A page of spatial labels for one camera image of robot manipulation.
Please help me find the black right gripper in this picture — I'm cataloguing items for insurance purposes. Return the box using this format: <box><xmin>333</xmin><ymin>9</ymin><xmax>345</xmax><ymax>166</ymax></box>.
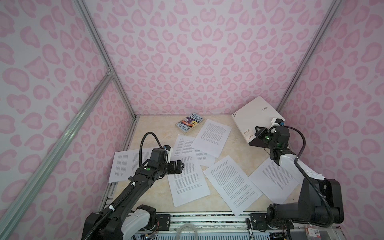
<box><xmin>254</xmin><ymin>126</ymin><xmax>278</xmax><ymax>150</ymax></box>

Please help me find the printed paper sheet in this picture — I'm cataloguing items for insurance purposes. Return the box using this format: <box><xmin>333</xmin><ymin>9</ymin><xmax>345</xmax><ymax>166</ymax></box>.
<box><xmin>204</xmin><ymin>156</ymin><xmax>263</xmax><ymax>217</ymax></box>
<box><xmin>172</xmin><ymin>135</ymin><xmax>216</xmax><ymax>167</ymax></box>
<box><xmin>249</xmin><ymin>158</ymin><xmax>299</xmax><ymax>204</ymax></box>
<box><xmin>168</xmin><ymin>152</ymin><xmax>211</xmax><ymax>207</ymax></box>
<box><xmin>109</xmin><ymin>149</ymin><xmax>139</xmax><ymax>183</ymax></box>
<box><xmin>191</xmin><ymin>120</ymin><xmax>232</xmax><ymax>158</ymax></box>

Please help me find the white and black folder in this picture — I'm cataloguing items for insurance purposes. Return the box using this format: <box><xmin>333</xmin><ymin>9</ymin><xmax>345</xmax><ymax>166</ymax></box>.
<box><xmin>232</xmin><ymin>96</ymin><xmax>286</xmax><ymax>144</ymax></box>

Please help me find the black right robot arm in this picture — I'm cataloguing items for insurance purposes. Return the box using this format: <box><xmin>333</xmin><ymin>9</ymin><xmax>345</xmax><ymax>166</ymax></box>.
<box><xmin>255</xmin><ymin>125</ymin><xmax>345</xmax><ymax>228</ymax></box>

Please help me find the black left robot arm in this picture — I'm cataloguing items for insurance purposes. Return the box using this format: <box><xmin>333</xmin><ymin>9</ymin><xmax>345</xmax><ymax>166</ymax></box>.
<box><xmin>82</xmin><ymin>132</ymin><xmax>185</xmax><ymax>240</ymax></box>

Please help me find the colourful paperback book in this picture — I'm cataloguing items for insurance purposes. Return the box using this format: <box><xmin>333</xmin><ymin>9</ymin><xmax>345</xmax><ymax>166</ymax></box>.
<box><xmin>175</xmin><ymin>113</ymin><xmax>205</xmax><ymax>135</ymax></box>

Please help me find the clear plastic tube loop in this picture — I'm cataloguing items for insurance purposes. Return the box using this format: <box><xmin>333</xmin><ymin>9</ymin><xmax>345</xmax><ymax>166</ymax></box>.
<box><xmin>175</xmin><ymin>223</ymin><xmax>199</xmax><ymax>240</ymax></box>

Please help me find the black marker pen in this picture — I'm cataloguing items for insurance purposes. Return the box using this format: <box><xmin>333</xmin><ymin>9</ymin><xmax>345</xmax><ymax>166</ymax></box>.
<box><xmin>246</xmin><ymin>218</ymin><xmax>254</xmax><ymax>240</ymax></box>

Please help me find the clear box with label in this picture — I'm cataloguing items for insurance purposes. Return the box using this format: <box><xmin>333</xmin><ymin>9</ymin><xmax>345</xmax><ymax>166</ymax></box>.
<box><xmin>305</xmin><ymin>226</ymin><xmax>321</xmax><ymax>240</ymax></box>

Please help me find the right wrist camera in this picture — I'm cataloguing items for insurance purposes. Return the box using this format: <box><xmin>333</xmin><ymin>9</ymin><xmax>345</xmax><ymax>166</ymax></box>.
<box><xmin>271</xmin><ymin>118</ymin><xmax>285</xmax><ymax>127</ymax></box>

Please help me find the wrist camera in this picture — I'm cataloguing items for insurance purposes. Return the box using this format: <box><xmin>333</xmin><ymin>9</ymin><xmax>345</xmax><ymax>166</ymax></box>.
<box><xmin>271</xmin><ymin>118</ymin><xmax>285</xmax><ymax>127</ymax></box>
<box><xmin>163</xmin><ymin>145</ymin><xmax>172</xmax><ymax>163</ymax></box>

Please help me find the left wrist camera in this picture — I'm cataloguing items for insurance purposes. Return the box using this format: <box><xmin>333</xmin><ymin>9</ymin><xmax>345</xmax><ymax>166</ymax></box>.
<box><xmin>163</xmin><ymin>145</ymin><xmax>172</xmax><ymax>163</ymax></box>

